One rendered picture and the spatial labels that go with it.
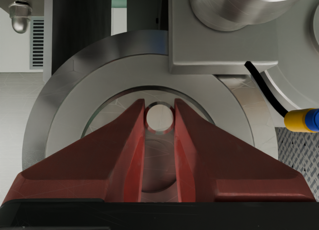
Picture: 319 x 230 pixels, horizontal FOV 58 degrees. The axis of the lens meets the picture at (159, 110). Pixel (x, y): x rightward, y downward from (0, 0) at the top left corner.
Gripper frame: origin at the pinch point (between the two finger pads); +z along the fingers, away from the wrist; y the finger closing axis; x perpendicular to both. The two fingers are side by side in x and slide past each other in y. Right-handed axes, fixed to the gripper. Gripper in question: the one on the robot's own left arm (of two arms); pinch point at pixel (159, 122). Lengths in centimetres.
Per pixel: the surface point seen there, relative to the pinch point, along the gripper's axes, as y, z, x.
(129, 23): 5.3, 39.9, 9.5
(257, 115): -5.7, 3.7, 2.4
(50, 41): 6.5, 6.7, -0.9
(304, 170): -16.8, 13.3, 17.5
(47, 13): 6.7, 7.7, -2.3
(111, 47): 2.8, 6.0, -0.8
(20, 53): 137, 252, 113
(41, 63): 116, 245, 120
